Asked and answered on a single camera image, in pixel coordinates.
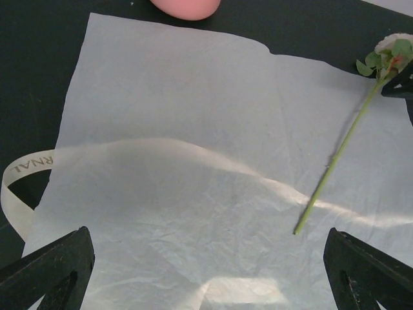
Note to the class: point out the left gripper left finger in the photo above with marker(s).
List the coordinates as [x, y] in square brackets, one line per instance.
[57, 274]

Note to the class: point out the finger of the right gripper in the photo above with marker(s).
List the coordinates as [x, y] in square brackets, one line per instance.
[399, 86]

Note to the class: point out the cream rosebud flower stem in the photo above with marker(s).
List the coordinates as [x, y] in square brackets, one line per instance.
[390, 57]

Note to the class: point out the white flower bouquet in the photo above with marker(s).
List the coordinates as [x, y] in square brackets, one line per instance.
[172, 234]

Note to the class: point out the pink cylindrical vase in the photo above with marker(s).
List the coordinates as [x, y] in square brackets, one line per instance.
[189, 10]

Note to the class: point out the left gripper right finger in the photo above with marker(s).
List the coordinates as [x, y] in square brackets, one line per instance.
[363, 277]

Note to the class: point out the cream printed ribbon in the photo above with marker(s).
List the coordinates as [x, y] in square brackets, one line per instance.
[20, 214]

